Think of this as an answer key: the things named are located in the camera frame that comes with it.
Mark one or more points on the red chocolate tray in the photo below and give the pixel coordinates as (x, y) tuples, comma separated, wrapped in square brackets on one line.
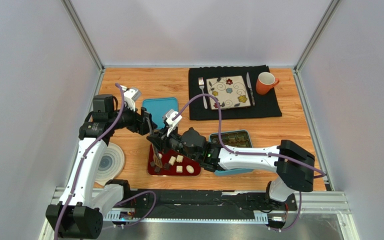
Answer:
[(172, 171)]

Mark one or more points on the white round plate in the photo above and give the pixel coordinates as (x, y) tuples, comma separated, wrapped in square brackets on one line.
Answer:
[(111, 164)]

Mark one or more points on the white egg-shaped chocolate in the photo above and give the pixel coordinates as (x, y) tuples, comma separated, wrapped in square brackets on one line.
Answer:
[(190, 169)]

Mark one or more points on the white cube chocolate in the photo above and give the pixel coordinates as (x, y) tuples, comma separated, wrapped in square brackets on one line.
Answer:
[(172, 160)]

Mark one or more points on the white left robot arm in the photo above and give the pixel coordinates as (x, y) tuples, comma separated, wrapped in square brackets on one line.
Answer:
[(77, 214)]

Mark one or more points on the blue tin lid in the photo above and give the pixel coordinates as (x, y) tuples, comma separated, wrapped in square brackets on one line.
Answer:
[(158, 107)]

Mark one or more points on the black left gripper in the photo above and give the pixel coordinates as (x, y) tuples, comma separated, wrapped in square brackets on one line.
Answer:
[(141, 124)]

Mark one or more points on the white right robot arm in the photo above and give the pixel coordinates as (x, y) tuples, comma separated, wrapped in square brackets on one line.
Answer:
[(293, 165)]

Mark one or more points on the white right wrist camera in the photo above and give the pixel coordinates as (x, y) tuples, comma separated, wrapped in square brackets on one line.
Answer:
[(171, 120)]

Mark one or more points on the floral square plate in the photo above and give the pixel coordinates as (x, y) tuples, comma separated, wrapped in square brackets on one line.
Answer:
[(230, 91)]

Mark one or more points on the silver fork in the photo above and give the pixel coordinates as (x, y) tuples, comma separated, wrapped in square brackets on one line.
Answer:
[(201, 83)]

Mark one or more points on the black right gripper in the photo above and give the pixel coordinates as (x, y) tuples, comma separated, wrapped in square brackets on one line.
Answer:
[(160, 141)]

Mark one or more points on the white square chocolate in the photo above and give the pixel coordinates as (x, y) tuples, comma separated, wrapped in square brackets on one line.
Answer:
[(179, 169)]

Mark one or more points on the dark striped square chocolate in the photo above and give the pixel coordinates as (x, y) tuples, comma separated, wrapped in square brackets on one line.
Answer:
[(166, 166)]

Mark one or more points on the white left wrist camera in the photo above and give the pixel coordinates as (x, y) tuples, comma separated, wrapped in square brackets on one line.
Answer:
[(130, 96)]

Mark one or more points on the silver table knife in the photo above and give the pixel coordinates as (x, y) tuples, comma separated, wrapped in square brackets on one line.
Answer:
[(248, 81)]

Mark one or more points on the white rectangular chocolate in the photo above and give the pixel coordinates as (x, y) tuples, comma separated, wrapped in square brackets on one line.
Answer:
[(179, 158)]

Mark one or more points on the black cloth placemat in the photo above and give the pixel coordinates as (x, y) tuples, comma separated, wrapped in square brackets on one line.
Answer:
[(266, 106)]

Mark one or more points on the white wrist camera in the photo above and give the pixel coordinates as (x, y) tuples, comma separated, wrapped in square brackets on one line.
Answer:
[(171, 120), (130, 96)]

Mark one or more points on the orange mug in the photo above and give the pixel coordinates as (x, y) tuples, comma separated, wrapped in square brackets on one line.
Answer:
[(265, 82)]

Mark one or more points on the blue chocolate tin box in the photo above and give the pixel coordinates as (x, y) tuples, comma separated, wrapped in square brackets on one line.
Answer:
[(236, 138)]

